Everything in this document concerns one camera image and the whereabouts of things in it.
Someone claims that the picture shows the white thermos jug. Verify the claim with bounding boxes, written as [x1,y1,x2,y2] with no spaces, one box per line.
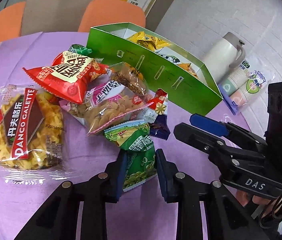
[202,32,246,83]

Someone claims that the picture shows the right hand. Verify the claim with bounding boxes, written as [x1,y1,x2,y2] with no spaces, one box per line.
[236,190,277,216]

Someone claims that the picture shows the paper cups pack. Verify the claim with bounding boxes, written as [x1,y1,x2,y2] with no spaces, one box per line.
[218,53,275,115]

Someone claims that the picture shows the small dark blue candy packet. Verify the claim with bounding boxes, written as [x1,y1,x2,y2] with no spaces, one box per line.
[149,114,171,140]

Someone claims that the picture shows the pink label pasta snack bag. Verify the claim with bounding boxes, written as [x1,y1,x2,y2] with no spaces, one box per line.
[59,80,152,135]

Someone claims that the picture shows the green cardboard box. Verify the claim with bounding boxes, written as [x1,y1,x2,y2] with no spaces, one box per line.
[87,23,223,115]

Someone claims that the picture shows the left orange chair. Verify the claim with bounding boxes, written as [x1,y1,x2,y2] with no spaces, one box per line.
[0,1,26,42]

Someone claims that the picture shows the white cartoon snack bag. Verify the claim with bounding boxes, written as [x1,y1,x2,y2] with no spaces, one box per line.
[159,54,180,64]

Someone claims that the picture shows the small green candy wrapper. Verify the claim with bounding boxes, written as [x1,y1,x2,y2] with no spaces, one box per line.
[68,44,92,56]

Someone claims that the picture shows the right orange chair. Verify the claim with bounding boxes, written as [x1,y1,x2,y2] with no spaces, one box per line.
[78,0,146,33]

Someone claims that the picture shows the orange chair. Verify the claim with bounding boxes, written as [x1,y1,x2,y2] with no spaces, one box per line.
[0,1,26,42]
[78,0,146,33]

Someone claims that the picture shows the red chip bag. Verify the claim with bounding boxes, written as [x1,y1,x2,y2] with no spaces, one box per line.
[23,51,108,104]

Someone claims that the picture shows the brown paper bag blue handles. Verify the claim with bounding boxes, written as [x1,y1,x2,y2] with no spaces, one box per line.
[20,0,92,36]

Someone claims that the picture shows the orange bread snack bag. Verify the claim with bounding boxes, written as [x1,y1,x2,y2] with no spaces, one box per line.
[177,63,198,79]

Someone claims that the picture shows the orange label clear snack bag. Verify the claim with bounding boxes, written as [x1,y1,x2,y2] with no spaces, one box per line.
[110,62,148,96]

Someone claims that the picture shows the Danco Galette snack pack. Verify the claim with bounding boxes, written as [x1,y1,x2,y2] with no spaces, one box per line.
[0,85,74,184]

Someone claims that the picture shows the small red white candy packet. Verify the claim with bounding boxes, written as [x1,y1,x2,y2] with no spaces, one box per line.
[137,89,168,125]

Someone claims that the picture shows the green pea snack bag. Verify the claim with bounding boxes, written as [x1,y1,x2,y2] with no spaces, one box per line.
[104,119,157,192]

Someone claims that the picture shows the yellow snack bag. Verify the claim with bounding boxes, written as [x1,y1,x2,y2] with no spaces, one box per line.
[127,31,170,53]

